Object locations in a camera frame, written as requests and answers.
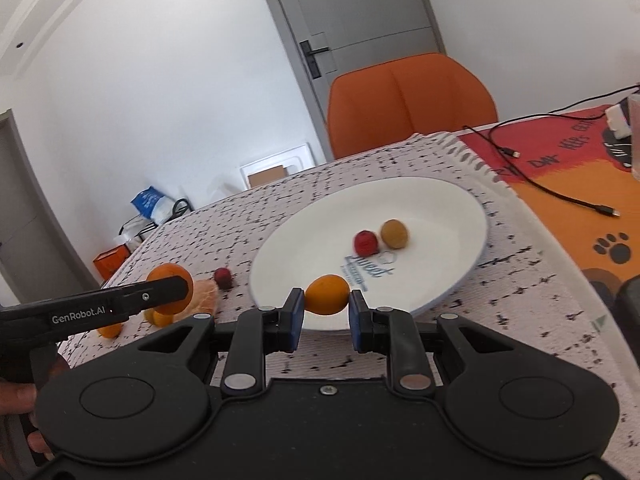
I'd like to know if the orange box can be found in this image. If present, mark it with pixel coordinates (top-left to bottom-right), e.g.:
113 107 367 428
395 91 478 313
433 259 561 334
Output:
92 244 132 286

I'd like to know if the blue plastic bag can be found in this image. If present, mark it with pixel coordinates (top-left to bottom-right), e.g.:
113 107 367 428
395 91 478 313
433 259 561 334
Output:
131 186 176 225

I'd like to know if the person's left hand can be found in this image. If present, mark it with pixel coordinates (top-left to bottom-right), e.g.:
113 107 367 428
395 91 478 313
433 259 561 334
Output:
0 352 71 461

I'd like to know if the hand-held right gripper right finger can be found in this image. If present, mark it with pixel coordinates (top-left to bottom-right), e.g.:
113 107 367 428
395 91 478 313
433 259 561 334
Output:
348 289 523 395

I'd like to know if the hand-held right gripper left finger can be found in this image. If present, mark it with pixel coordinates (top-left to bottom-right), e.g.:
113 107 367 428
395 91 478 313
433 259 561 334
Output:
132 287 306 396

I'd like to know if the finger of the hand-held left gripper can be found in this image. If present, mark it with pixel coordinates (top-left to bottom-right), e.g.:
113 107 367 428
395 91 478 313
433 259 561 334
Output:
116 275 194 323

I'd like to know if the black door handle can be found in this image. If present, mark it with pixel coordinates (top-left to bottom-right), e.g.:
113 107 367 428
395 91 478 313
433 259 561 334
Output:
299 40 331 79

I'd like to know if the black shoe rack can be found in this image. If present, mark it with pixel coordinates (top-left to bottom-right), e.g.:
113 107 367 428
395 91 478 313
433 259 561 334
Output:
118 199 193 251

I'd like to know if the grey panelled door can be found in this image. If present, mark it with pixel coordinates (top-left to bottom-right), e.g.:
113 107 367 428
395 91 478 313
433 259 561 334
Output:
0 109 98 307

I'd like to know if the black object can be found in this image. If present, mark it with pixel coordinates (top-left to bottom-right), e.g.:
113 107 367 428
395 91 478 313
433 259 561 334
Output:
614 274 640 346

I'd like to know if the black cable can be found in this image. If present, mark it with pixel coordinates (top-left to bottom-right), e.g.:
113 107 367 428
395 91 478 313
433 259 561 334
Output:
460 126 621 218
487 85 640 158

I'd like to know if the orange chair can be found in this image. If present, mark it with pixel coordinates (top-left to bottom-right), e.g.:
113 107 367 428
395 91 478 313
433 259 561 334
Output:
326 52 499 161

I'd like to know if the orange red cartoon mat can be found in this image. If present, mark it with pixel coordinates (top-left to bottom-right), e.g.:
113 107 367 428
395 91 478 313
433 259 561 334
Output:
457 102 640 306

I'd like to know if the white foam tray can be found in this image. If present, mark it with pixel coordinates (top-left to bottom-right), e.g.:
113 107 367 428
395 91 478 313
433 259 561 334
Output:
240 143 315 191

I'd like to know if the white charger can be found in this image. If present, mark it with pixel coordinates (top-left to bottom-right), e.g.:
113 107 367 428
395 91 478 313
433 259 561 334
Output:
605 102 633 138

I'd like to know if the peeled orange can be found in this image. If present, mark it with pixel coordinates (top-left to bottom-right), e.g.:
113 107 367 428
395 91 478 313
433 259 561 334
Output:
175 280 220 318

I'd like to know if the large orange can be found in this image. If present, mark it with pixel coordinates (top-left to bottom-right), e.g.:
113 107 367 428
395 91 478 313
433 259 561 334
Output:
146 263 195 316

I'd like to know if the white plate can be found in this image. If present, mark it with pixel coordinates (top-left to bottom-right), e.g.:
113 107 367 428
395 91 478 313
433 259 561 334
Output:
249 176 488 332

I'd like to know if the brown cardboard piece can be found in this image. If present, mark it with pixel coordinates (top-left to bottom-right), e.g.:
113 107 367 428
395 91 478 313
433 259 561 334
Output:
247 166 291 188

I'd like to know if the oval orange kumquat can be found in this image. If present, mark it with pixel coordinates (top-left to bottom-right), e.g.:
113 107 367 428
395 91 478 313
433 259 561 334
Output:
305 274 351 317

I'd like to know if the yellow-brown round fruit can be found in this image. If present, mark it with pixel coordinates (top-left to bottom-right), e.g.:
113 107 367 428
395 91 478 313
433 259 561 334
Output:
380 219 411 250

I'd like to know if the black-patterned white tablecloth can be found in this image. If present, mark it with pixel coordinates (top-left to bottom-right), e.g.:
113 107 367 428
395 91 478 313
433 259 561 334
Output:
56 131 632 461

